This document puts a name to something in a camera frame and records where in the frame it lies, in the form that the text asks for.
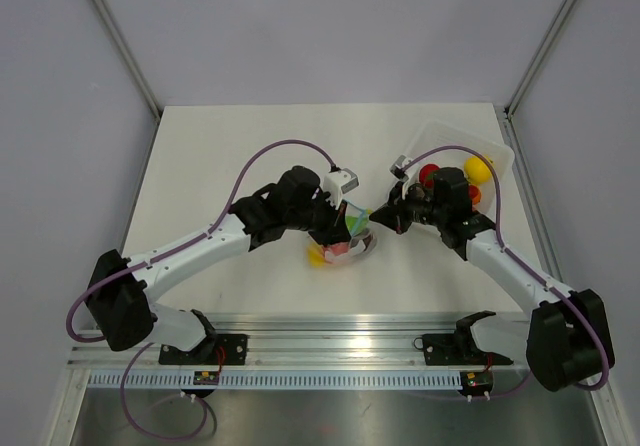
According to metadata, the green fruit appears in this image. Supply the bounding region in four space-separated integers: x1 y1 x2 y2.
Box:
345 215 369 236

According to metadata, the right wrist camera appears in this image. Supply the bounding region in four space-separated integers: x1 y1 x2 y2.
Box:
390 155 412 181

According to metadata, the yellow bell pepper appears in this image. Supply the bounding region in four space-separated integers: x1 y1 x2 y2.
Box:
306 245 327 268

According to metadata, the clear zip bag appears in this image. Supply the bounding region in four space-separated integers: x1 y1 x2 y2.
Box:
306 202 377 268

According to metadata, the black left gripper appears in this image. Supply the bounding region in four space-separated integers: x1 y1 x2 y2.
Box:
285 190 351 248

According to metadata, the right controller board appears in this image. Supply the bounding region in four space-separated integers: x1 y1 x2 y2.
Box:
461 370 494 395

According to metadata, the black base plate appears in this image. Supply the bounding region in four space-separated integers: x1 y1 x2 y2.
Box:
158 333 249 366
412 333 514 367

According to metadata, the yellow lemon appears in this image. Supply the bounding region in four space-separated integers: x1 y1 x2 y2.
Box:
463 156 493 186

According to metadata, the left controller board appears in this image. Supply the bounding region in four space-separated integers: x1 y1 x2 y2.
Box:
193 370 220 387

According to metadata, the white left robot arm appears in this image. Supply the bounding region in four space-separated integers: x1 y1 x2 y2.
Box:
85 166 359 364

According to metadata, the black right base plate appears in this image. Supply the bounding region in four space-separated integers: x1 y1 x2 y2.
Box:
412 333 514 367

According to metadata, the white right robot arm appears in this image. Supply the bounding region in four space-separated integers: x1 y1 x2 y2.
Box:
370 167 615 392

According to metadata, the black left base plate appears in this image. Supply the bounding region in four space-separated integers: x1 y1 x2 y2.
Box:
158 333 249 366

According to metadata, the controller board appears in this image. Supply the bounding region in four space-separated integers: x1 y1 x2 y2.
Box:
461 370 494 395
193 370 220 387

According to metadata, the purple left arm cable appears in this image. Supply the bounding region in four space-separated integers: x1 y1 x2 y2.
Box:
66 138 339 440

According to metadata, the white slotted cable duct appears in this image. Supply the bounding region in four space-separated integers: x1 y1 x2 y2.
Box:
88 369 462 391

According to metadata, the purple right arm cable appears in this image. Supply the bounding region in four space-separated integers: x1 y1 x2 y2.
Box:
402 143 617 402

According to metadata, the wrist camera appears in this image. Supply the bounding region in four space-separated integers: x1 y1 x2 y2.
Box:
322 169 359 209
390 155 412 181

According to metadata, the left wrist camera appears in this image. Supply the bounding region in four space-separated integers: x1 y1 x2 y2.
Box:
322 169 359 209

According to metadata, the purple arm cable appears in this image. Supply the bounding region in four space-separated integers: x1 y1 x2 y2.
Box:
402 143 617 402
66 138 339 440

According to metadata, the orange-yellow mango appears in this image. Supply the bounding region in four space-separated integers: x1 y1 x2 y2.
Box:
469 185 482 205

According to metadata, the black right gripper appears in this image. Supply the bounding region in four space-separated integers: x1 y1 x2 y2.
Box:
370 179 448 235

